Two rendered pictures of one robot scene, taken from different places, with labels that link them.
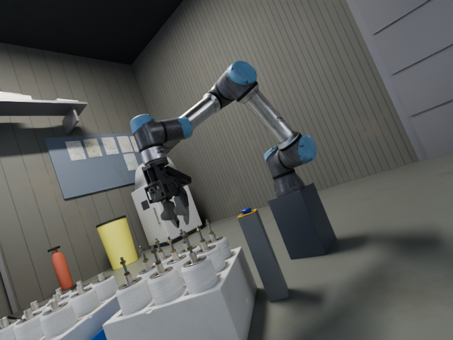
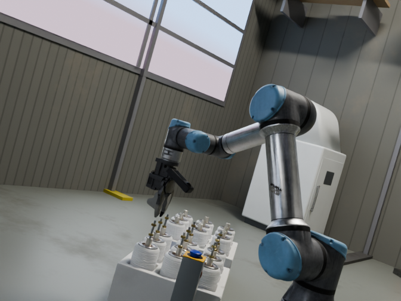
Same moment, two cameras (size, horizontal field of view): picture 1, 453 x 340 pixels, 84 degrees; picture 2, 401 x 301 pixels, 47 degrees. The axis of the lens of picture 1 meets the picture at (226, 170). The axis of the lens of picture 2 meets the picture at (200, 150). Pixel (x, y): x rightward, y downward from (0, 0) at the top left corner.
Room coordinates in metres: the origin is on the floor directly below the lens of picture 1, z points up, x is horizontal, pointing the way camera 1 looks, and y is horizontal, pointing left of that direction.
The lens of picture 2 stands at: (0.78, -1.52, 0.72)
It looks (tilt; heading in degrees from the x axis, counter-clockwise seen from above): 2 degrees down; 87
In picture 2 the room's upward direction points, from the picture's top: 16 degrees clockwise
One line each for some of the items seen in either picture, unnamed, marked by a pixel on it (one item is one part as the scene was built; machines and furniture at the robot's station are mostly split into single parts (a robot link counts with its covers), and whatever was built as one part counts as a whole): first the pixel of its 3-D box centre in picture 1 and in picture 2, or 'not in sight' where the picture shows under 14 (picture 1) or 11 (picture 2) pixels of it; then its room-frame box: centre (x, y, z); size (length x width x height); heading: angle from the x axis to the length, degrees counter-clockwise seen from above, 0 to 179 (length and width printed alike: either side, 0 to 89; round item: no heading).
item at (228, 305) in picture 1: (192, 303); (172, 287); (0.92, 0.28, 0.09); 0.39 x 0.39 x 0.18; 79
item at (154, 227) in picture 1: (162, 198); not in sight; (3.99, 1.11, 0.68); 0.70 x 0.58 x 1.35; 141
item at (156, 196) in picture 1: (161, 181); (163, 175); (0.77, 0.20, 0.52); 0.09 x 0.08 x 0.12; 153
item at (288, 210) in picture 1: (302, 220); not in sight; (1.26, -0.26, 0.15); 0.18 x 0.18 x 0.30; 51
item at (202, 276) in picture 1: (205, 290); (141, 269); (0.79, 0.19, 0.16); 0.10 x 0.10 x 0.18
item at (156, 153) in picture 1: (154, 156); (171, 155); (0.78, 0.19, 0.60); 0.08 x 0.08 x 0.05
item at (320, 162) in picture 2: not in sight; (299, 168); (1.95, 2.76, 0.62); 0.63 x 0.56 x 1.24; 141
